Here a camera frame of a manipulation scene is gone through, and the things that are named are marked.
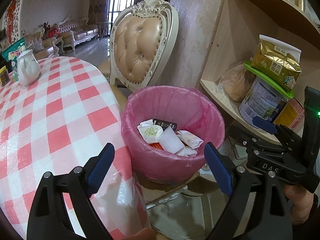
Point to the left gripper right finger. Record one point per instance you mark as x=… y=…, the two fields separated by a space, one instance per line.
x=270 y=215

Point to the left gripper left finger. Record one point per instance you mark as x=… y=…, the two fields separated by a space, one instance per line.
x=48 y=217

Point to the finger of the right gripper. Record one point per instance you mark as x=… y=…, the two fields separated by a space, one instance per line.
x=264 y=125
x=246 y=139

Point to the white foam sheet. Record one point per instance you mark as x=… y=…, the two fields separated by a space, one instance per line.
x=170 y=141

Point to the black cardboard box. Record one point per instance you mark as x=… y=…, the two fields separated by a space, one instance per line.
x=165 y=124

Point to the orange foam fruit net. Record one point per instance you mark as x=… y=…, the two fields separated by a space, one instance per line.
x=157 y=146

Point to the white plastic wrapper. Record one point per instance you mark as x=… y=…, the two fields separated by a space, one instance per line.
x=190 y=139

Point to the white tissue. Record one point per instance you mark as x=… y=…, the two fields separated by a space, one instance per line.
x=187 y=152

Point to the crushed white paper cup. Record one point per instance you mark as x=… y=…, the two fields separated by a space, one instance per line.
x=149 y=131

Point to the pink lined trash bin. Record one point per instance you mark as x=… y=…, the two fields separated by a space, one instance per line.
x=190 y=110

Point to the right hand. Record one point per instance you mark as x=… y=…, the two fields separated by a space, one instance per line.
x=302 y=203

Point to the left hand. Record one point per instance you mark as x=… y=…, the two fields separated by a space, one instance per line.
x=145 y=234

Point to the orange carton on shelf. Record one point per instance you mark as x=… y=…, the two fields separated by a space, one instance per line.
x=291 y=115

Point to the milk powder can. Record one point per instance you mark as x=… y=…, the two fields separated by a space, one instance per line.
x=263 y=96

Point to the bread bag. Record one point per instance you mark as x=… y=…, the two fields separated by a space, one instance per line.
x=236 y=82

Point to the gold foil bag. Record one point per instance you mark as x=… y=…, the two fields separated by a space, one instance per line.
x=279 y=61

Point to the red checkered tablecloth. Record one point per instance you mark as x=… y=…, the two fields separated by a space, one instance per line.
x=56 y=124

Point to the wooden shelf unit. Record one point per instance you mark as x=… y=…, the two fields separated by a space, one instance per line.
x=236 y=41

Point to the cream tufted ornate chair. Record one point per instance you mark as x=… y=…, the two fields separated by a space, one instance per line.
x=141 y=42

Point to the yellow lid snack jar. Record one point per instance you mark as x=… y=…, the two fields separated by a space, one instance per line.
x=4 y=76

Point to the white ceramic teapot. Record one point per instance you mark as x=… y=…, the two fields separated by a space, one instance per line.
x=28 y=68

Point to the green snack bag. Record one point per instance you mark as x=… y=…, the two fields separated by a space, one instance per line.
x=12 y=53

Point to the armchair near sofa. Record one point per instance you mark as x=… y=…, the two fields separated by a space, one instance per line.
x=41 y=48

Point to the cream leather sofa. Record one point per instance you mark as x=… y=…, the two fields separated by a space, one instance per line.
x=75 y=31

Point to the red chinese knot ornament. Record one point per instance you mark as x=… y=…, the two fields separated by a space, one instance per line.
x=10 y=19

